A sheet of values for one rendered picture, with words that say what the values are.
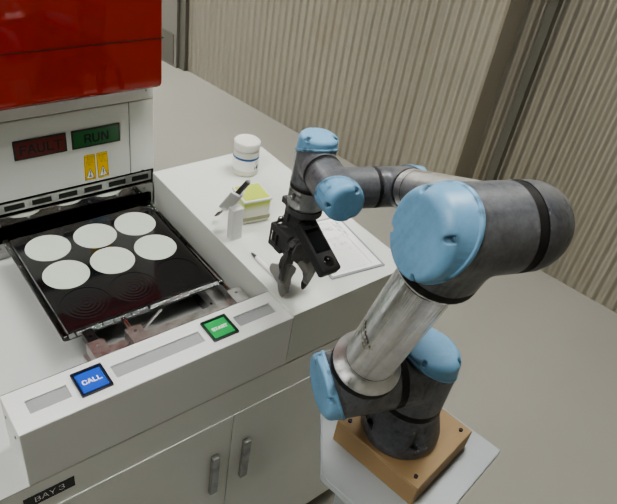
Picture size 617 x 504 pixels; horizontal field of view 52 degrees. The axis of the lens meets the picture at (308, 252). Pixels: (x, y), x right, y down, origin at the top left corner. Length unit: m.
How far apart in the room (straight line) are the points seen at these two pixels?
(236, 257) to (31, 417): 0.56
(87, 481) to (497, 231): 0.90
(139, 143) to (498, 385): 1.74
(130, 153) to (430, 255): 1.09
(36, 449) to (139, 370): 0.21
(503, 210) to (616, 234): 2.51
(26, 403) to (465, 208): 0.80
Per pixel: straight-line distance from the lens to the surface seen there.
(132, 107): 1.61
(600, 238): 3.27
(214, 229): 1.52
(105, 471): 1.32
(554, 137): 3.20
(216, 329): 1.26
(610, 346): 3.19
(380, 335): 0.91
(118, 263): 1.52
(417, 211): 0.74
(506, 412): 2.65
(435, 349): 1.12
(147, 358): 1.22
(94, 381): 1.18
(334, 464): 1.27
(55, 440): 1.18
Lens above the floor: 1.85
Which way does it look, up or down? 37 degrees down
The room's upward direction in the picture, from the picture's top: 10 degrees clockwise
